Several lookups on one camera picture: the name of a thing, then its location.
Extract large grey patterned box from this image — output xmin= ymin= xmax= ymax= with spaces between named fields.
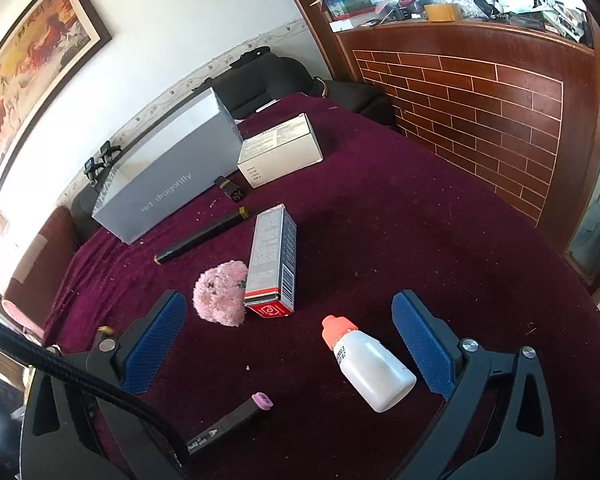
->
xmin=91 ymin=87 xmax=245 ymax=246

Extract black clamp device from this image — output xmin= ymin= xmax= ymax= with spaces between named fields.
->
xmin=83 ymin=141 xmax=124 ymax=184

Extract yellow cardboard box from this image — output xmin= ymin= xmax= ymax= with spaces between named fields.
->
xmin=423 ymin=3 xmax=461 ymax=23

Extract white labelled box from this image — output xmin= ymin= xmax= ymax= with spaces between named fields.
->
xmin=236 ymin=113 xmax=325 ymax=190

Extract purple-capped black marker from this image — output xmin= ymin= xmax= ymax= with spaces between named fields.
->
xmin=187 ymin=392 xmax=274 ymax=456

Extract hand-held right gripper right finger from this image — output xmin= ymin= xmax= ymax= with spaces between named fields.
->
xmin=391 ymin=289 xmax=556 ymax=480

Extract maroon tablecloth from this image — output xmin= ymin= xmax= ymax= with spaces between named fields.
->
xmin=45 ymin=92 xmax=600 ymax=480

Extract grey carton with red end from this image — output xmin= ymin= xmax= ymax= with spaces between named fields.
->
xmin=243 ymin=203 xmax=298 ymax=320

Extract black sofa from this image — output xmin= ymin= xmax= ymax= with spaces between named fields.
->
xmin=212 ymin=47 xmax=397 ymax=127

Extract framed wall painting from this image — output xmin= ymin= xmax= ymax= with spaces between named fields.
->
xmin=0 ymin=0 xmax=114 ymax=204

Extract brick-patterned wooden counter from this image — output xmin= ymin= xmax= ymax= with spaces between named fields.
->
xmin=272 ymin=0 xmax=600 ymax=281

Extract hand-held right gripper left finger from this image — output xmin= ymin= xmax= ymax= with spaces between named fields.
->
xmin=19 ymin=289 xmax=188 ymax=480

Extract black braided cable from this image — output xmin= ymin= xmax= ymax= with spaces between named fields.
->
xmin=0 ymin=310 xmax=192 ymax=480

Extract maroon armchair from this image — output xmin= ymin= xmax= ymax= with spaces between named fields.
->
xmin=2 ymin=205 xmax=79 ymax=342

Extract white bottle with orange cap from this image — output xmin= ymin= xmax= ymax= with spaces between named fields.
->
xmin=321 ymin=314 xmax=418 ymax=414

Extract pink plush flower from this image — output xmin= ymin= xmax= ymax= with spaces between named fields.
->
xmin=193 ymin=260 xmax=250 ymax=329

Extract short black marker piece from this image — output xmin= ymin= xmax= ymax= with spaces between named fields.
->
xmin=214 ymin=175 xmax=247 ymax=204

